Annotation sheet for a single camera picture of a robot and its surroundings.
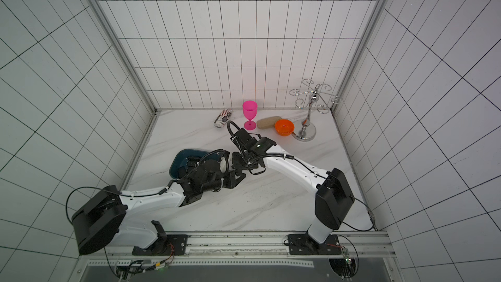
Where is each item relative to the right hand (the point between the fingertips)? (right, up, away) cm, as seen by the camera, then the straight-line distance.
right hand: (235, 160), depth 82 cm
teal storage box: (-25, -2, +13) cm, 29 cm away
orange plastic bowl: (+25, +14, +26) cm, 39 cm away
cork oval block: (+16, +16, +28) cm, 36 cm away
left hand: (+3, -8, -1) cm, 8 cm away
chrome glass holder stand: (+37, +12, +27) cm, 48 cm away
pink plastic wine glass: (+6, +24, +20) cm, 32 cm away
